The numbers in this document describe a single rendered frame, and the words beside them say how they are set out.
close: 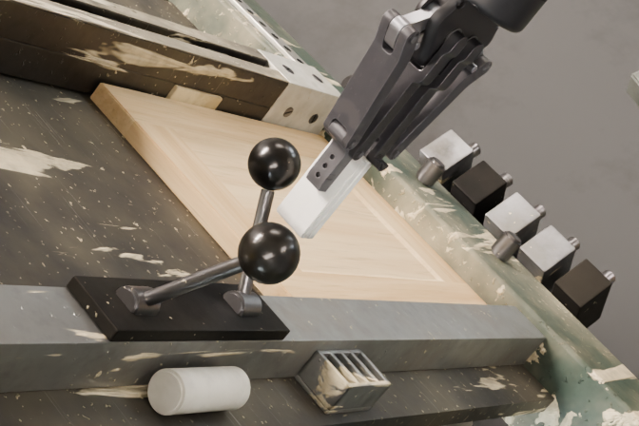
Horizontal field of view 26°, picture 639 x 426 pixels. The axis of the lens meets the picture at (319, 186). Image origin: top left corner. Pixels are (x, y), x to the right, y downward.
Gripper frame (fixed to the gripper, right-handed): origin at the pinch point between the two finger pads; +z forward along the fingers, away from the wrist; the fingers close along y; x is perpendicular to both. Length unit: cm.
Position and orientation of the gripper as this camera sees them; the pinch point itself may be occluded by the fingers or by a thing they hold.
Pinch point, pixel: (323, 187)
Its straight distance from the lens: 95.8
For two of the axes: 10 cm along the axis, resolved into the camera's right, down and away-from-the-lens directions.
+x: -6.2, -6.5, 4.4
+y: 5.1, 0.9, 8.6
